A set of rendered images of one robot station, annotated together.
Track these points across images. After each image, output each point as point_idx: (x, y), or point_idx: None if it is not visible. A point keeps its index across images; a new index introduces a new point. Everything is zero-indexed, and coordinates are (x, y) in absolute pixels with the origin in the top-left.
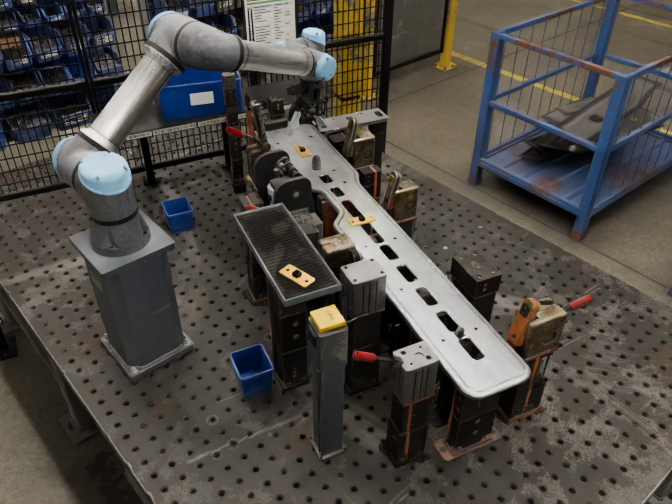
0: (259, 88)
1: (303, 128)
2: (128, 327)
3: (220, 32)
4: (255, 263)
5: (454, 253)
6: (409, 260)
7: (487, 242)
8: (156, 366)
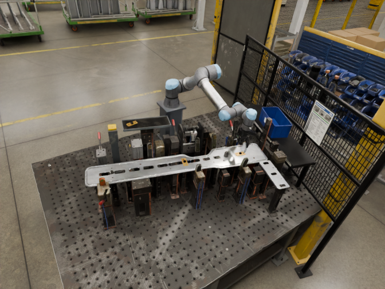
0: (295, 144)
1: (262, 156)
2: None
3: (200, 73)
4: None
5: (205, 230)
6: (155, 169)
7: (212, 248)
8: (160, 139)
